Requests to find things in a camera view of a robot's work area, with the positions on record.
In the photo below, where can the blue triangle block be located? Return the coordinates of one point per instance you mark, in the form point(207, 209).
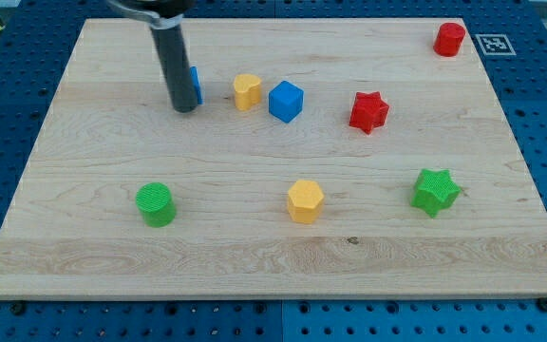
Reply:
point(196, 84)

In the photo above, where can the silver robot arm clamp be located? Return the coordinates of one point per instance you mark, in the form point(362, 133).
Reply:
point(158, 14)

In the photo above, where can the yellow heart block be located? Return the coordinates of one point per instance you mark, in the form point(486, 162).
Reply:
point(247, 88)

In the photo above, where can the yellow hexagon block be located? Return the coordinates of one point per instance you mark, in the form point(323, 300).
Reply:
point(305, 201)

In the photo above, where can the wooden board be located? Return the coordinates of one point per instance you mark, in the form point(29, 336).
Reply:
point(73, 230)

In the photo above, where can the blue cube block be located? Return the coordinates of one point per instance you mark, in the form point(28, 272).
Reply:
point(285, 101)

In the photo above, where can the red star block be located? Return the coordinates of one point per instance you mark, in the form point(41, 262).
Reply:
point(368, 112)

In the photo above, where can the green cylinder block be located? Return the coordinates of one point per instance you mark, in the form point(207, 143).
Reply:
point(155, 203)

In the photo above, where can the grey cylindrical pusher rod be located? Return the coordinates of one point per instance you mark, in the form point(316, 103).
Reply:
point(174, 62)

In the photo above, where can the green star block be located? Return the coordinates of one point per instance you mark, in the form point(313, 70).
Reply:
point(434, 191)

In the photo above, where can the red cylinder block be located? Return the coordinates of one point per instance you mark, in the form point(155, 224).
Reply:
point(449, 39)

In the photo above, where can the white fiducial marker tag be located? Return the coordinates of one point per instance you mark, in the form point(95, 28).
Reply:
point(493, 44)

